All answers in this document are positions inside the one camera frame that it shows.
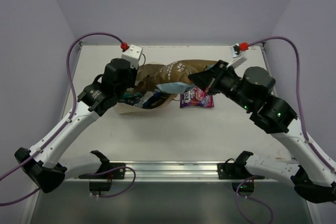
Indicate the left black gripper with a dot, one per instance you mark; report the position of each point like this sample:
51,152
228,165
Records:
128,87

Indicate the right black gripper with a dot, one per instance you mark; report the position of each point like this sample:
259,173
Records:
205,79

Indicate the purple pink candy bag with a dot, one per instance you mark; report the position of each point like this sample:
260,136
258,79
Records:
196,97

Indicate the beige paper bag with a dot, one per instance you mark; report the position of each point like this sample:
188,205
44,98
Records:
136,108

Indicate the light blue snack bag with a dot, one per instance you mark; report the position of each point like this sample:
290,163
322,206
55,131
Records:
171,78

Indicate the blue snack packet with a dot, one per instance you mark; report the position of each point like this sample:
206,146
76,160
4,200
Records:
147,99

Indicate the brown kettle chips bag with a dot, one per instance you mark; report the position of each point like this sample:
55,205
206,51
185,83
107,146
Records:
158,99

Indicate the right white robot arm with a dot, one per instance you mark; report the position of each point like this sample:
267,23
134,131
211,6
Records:
311,175

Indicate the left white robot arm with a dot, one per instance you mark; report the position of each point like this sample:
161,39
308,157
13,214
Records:
42,161

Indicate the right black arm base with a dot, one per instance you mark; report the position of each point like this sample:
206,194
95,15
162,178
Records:
236,174

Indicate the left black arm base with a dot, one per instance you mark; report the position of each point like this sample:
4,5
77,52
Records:
101,181

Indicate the green snack packet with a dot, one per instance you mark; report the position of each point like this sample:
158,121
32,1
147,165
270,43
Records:
131,97

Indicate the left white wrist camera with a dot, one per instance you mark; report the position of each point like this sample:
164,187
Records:
133,55

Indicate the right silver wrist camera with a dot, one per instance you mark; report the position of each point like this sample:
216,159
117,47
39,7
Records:
238,54

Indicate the aluminium mounting rail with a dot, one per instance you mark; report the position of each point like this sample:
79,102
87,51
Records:
168,170

